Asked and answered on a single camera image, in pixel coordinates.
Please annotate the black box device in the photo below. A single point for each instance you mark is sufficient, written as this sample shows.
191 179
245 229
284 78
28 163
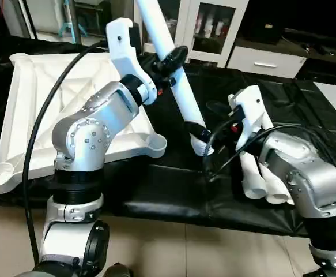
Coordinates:
260 20

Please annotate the white glass door cabinet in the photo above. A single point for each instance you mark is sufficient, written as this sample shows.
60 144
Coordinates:
186 34

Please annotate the black plastic mat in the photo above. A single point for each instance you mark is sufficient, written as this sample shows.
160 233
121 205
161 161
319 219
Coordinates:
168 190

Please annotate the white drawer unit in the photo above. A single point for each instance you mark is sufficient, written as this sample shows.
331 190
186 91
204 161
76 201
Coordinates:
263 60

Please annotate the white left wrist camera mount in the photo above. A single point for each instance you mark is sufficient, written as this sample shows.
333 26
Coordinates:
127 52

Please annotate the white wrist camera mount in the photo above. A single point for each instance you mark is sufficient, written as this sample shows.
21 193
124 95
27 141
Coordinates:
127 52
251 109

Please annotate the teal floor stand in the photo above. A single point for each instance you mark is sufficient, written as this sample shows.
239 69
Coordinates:
72 26

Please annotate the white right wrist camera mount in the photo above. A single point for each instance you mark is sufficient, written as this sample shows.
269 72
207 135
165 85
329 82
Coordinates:
251 109

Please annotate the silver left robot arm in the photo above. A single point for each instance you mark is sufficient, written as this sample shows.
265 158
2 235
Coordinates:
93 133

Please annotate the white plastic table top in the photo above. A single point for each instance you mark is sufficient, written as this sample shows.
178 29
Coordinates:
41 104

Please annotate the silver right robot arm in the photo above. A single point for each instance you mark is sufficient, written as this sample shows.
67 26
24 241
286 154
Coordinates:
306 173

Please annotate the white plastic table leg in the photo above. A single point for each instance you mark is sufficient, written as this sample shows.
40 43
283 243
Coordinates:
156 23
277 196
252 182

